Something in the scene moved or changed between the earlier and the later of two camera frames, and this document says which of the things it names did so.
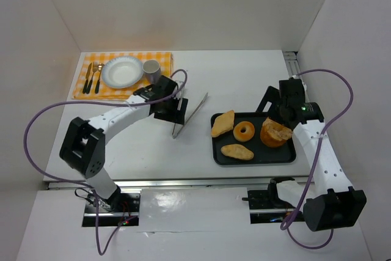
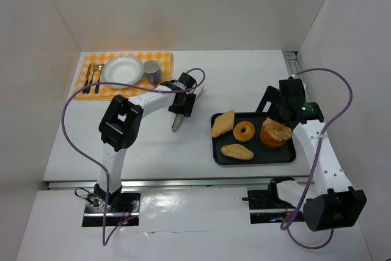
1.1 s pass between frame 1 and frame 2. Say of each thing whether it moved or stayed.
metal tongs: moved
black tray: stayed
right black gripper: stayed
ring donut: stayed
